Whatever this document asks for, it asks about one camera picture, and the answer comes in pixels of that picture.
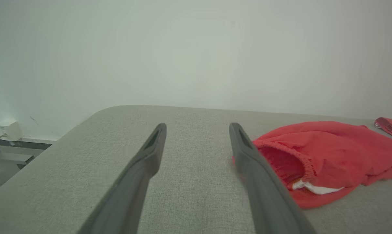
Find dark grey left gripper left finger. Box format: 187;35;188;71
77;123;167;234

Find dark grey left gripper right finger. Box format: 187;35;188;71
229;122;317;234

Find red white-striped shorts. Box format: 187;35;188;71
232;121;392;209

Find grey skirting ledge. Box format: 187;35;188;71
0;136;55;169

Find small white wall box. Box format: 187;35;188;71
0;120;23;142

